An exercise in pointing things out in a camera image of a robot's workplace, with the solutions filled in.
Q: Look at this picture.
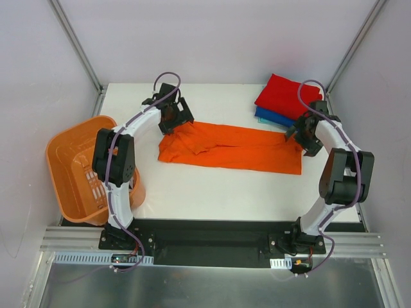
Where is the orange t shirt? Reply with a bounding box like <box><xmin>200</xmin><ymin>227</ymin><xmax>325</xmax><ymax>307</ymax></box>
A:
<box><xmin>158</xmin><ymin>122</ymin><xmax>302</xmax><ymax>175</ymax></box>

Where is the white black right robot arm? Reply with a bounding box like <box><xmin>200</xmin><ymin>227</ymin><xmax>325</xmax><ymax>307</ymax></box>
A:
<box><xmin>285</xmin><ymin>100</ymin><xmax>374</xmax><ymax>253</ymax></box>

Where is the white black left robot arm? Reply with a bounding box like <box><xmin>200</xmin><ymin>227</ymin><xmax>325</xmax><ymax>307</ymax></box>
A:
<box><xmin>92</xmin><ymin>83</ymin><xmax>194</xmax><ymax>250</ymax></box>

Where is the folded teal t shirt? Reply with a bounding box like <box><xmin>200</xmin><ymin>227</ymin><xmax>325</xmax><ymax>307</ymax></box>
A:
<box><xmin>256</xmin><ymin>83</ymin><xmax>277</xmax><ymax>128</ymax></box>

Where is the folded blue t shirt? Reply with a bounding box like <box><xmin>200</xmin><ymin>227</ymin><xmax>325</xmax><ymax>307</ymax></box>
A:
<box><xmin>254</xmin><ymin>107</ymin><xmax>295</xmax><ymax>128</ymax></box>

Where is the folded red t shirt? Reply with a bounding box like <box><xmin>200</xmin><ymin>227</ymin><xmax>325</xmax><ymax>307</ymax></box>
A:
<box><xmin>254</xmin><ymin>74</ymin><xmax>308</xmax><ymax>120</ymax></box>

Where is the orange plastic laundry basket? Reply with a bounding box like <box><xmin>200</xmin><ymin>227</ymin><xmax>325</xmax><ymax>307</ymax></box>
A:
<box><xmin>46</xmin><ymin>116</ymin><xmax>145</xmax><ymax>226</ymax></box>

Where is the aluminium extrusion rail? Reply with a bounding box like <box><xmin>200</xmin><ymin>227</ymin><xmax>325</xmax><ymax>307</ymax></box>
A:
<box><xmin>40</xmin><ymin>226</ymin><xmax>387</xmax><ymax>259</ymax></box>

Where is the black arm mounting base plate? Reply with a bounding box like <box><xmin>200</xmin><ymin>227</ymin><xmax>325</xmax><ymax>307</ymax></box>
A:
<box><xmin>60</xmin><ymin>218</ymin><xmax>369</xmax><ymax>269</ymax></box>

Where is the right white slotted cable duct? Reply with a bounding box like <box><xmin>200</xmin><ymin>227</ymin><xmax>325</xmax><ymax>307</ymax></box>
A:
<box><xmin>270</xmin><ymin>257</ymin><xmax>292</xmax><ymax>270</ymax></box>

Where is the white slotted cable duct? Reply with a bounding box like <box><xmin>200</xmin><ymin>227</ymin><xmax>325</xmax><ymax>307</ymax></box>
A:
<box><xmin>270</xmin><ymin>257</ymin><xmax>292</xmax><ymax>270</ymax></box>
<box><xmin>54</xmin><ymin>252</ymin><xmax>154</xmax><ymax>267</ymax></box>

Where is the left aluminium frame post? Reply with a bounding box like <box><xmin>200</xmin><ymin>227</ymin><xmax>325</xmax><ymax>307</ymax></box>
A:
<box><xmin>47</xmin><ymin>0</ymin><xmax>109</xmax><ymax>96</ymax></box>

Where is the aluminium frame post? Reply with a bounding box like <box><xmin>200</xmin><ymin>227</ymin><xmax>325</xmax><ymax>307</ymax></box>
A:
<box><xmin>326</xmin><ymin>0</ymin><xmax>389</xmax><ymax>97</ymax></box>
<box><xmin>47</xmin><ymin>0</ymin><xmax>109</xmax><ymax>96</ymax></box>

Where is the right aluminium frame post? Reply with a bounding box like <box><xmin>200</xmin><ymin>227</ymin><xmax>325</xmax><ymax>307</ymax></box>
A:
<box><xmin>326</xmin><ymin>0</ymin><xmax>389</xmax><ymax>97</ymax></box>

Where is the left white slotted cable duct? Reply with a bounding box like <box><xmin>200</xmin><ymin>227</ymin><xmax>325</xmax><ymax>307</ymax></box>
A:
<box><xmin>54</xmin><ymin>252</ymin><xmax>154</xmax><ymax>267</ymax></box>

